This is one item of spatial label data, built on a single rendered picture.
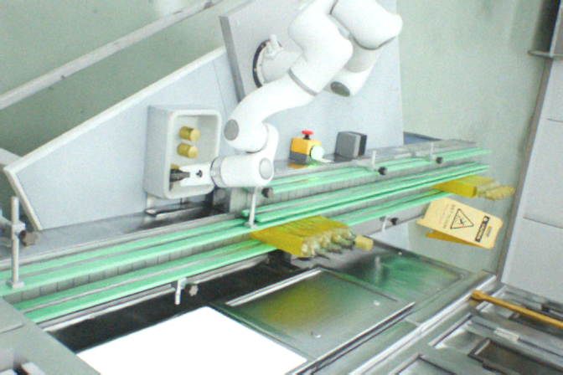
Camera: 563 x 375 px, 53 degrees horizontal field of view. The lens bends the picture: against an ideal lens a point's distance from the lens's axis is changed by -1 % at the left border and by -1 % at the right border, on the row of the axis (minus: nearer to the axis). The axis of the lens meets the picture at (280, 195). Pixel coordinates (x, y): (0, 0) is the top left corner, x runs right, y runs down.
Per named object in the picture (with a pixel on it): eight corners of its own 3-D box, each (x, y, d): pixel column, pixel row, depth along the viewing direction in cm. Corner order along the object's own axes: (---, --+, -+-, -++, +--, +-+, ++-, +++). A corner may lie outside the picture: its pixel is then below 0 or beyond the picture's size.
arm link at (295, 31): (333, 91, 134) (290, 48, 136) (398, 21, 126) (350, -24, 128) (312, 94, 120) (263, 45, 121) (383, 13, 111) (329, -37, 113)
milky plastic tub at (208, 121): (142, 192, 147) (164, 201, 142) (148, 105, 141) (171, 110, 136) (193, 184, 160) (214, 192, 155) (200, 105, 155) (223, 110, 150)
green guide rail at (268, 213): (239, 214, 159) (260, 222, 154) (240, 210, 159) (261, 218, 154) (473, 163, 293) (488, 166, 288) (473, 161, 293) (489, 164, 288)
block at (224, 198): (209, 207, 159) (228, 214, 155) (213, 174, 157) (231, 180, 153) (219, 205, 162) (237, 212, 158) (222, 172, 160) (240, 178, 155)
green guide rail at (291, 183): (242, 188, 157) (264, 196, 152) (242, 185, 157) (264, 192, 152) (476, 149, 291) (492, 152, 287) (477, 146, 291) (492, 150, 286)
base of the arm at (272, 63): (249, 46, 159) (294, 50, 151) (275, 28, 167) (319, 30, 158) (260, 95, 168) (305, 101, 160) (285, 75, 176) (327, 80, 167)
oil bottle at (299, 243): (249, 237, 166) (307, 261, 153) (250, 218, 164) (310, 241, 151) (261, 233, 170) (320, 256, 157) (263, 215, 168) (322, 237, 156)
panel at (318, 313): (46, 374, 111) (158, 467, 91) (46, 360, 110) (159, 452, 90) (316, 270, 180) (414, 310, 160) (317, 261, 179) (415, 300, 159)
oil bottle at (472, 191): (432, 187, 261) (493, 204, 244) (434, 176, 259) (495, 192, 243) (437, 187, 265) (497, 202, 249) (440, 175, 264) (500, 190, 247)
